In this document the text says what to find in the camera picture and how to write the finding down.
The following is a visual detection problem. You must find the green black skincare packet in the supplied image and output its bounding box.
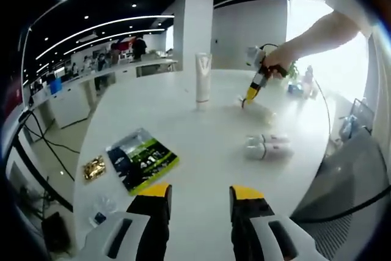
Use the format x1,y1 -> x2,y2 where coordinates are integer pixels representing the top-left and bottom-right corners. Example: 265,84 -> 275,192
105,128 -> 180,197

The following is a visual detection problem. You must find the small white skincare pump bottle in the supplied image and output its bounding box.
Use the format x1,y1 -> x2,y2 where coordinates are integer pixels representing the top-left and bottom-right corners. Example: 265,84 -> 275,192
246,133 -> 291,149
243,142 -> 294,161

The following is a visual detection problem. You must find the metal wire rack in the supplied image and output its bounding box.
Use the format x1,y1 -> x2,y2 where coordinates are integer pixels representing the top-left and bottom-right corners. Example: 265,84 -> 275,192
338,97 -> 376,140

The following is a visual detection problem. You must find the clear plastic skincare sachet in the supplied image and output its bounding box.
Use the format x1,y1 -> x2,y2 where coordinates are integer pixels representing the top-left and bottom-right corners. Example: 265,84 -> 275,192
87,195 -> 119,229

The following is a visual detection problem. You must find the person's right hand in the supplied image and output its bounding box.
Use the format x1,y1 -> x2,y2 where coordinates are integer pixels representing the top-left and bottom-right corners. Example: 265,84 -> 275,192
264,42 -> 302,73

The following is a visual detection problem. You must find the grey mesh chair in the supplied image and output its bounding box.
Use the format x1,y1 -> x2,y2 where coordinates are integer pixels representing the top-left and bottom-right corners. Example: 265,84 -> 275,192
290,126 -> 391,261

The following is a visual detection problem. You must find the black floor cable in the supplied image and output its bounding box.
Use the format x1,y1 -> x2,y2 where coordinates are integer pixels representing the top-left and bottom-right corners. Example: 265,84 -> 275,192
29,114 -> 81,155

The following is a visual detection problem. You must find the black tripod stand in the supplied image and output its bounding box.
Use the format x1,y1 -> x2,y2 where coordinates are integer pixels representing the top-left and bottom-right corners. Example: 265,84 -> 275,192
5,109 -> 75,252

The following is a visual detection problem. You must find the pink drink bottle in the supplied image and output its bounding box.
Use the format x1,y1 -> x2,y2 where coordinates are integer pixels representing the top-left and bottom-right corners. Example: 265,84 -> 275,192
304,65 -> 316,99

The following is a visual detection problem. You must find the gold foil skincare sachet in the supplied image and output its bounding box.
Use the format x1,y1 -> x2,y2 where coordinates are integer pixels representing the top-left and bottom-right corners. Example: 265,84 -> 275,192
82,155 -> 108,185

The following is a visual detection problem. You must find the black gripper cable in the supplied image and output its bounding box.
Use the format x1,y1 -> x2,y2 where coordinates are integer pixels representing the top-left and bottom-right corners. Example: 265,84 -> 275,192
313,77 -> 333,145
290,184 -> 391,226

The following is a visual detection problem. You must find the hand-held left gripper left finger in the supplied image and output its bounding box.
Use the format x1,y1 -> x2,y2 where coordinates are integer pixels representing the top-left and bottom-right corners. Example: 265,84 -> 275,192
81,181 -> 173,261

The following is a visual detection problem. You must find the long white counter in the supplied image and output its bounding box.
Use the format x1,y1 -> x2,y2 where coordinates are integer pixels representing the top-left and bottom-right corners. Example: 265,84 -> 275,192
29,57 -> 178,130

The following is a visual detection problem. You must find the blue water jug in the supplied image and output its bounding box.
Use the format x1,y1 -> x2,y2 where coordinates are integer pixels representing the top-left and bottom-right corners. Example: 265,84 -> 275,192
50,77 -> 64,95

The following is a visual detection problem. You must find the tall white skincare tube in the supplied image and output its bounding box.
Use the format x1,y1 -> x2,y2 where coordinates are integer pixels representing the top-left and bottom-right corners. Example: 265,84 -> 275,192
194,53 -> 213,112

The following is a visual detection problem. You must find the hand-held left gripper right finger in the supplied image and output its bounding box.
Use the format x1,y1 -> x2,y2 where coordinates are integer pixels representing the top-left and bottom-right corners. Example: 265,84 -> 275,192
228,184 -> 309,261

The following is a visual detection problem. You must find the potted green plant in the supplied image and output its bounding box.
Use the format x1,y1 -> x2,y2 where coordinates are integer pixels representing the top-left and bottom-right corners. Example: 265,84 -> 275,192
287,61 -> 302,80

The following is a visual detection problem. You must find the white skincare bottle red collar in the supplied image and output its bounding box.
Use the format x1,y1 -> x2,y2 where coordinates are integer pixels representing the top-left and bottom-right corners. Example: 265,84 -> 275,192
233,95 -> 277,127

